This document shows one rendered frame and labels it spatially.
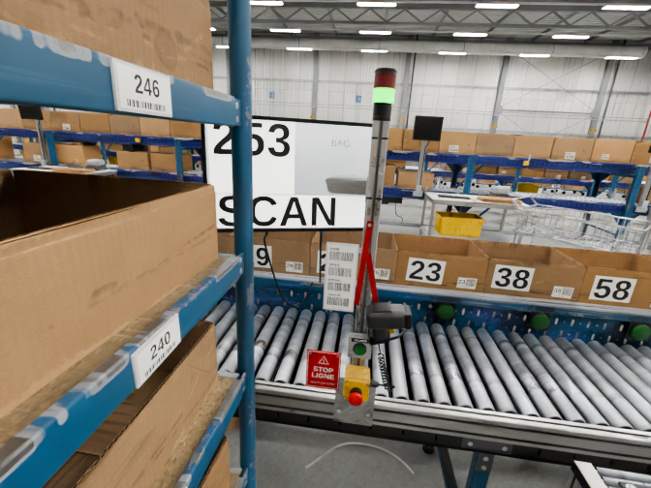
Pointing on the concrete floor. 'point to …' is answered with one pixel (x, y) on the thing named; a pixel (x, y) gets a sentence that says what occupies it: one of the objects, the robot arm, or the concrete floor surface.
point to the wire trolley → (575, 229)
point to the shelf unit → (232, 398)
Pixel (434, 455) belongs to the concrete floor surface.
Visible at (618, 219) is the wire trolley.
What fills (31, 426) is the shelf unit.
